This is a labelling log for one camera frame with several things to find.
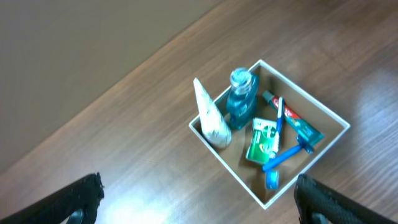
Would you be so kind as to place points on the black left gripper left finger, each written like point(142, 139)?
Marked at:
point(75, 203)

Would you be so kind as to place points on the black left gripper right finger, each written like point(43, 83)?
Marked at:
point(317, 203)

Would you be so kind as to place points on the blue disposable razor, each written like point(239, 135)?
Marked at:
point(302, 144)

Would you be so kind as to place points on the green white toothpaste tube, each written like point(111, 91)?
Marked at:
point(304, 129)

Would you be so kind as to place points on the green soap packet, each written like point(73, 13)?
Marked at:
point(262, 142)

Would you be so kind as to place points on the blue white toothbrush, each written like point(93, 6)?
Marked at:
point(272, 177)

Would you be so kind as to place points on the white leaf-print tube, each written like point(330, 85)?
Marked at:
point(213, 126)

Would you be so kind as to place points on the blue mouthwash bottle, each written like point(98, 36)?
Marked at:
point(242, 100)

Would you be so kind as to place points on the white cardboard box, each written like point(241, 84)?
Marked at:
point(249, 174)

